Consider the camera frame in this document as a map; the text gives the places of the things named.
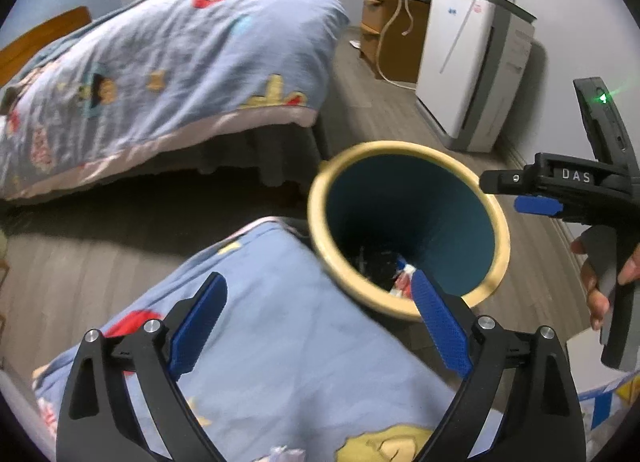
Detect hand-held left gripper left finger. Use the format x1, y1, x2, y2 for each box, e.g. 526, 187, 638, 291
55, 271, 228, 462

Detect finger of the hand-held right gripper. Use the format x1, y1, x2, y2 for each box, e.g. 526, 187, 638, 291
480, 168, 539, 194
514, 194, 563, 219

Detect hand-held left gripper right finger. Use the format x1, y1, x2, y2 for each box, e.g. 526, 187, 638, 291
410, 269, 587, 462

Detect red floral paper cup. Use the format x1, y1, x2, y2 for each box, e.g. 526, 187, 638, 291
392, 264, 418, 299

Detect teal bin with yellow rim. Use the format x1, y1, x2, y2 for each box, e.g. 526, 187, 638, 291
307, 141, 511, 323

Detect person's right hand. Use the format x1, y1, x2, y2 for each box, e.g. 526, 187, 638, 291
571, 236, 640, 332

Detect printed blue cloth cover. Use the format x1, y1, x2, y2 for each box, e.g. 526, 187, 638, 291
32, 216, 506, 462

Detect white air purifier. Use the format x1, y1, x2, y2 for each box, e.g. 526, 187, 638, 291
415, 0, 537, 153

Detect wooden nightstand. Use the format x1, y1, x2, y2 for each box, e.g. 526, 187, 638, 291
360, 0, 433, 85

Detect bed with cartoon duvet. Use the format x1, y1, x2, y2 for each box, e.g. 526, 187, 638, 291
0, 0, 351, 203

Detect white cables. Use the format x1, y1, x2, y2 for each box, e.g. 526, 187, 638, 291
375, 0, 426, 88

